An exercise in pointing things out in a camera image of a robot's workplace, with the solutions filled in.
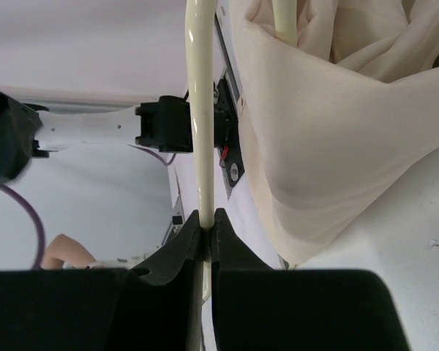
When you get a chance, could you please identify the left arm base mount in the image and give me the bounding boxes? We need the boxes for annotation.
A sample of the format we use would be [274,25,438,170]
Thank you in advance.
[214,1,244,197]

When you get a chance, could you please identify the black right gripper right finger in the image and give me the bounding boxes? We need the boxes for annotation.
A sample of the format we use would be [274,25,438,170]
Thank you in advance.
[211,208,409,350]

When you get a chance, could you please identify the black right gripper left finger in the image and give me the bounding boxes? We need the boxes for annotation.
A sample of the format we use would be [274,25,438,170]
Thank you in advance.
[0,212,201,350]

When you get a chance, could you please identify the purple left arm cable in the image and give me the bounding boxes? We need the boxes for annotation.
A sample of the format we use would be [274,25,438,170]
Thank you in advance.
[0,144,179,270]

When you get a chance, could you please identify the beige trousers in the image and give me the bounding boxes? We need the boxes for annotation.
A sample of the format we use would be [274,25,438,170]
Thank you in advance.
[230,1,439,265]

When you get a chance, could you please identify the wooden hanger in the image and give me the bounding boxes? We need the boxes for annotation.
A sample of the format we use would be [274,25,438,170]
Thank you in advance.
[184,0,299,351]

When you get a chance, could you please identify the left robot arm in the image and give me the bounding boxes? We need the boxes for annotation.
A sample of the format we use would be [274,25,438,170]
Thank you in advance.
[0,91,192,186]

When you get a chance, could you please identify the person's bare forearm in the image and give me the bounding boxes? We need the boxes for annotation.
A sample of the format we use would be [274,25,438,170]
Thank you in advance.
[40,234,96,270]

